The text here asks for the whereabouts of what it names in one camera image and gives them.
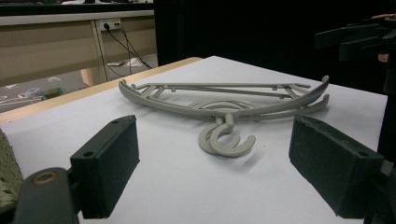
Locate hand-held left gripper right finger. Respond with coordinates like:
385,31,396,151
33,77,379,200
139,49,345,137
288,115,386,219

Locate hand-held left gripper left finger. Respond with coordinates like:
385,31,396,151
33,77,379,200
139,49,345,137
69,114,140,219

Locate grey plastic clothes hanger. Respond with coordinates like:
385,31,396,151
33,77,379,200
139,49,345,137
118,75,331,158
186,93,331,155

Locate green woven basket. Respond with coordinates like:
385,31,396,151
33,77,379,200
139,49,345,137
0,127,24,213

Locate white table mat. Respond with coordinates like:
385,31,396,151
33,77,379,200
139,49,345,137
0,55,389,224

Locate black curtain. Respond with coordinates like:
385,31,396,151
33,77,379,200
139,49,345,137
153,0,396,94

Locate white paper scrap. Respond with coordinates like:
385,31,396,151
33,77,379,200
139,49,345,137
107,58,145,68

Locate beige wooden shelf unit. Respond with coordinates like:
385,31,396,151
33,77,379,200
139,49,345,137
0,9,157,89

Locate white power socket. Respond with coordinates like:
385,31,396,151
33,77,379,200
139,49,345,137
97,18,122,32

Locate white wire hangers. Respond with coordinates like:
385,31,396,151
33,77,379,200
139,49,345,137
0,93,43,108

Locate black hanging cables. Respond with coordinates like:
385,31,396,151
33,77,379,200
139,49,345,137
104,23,153,77

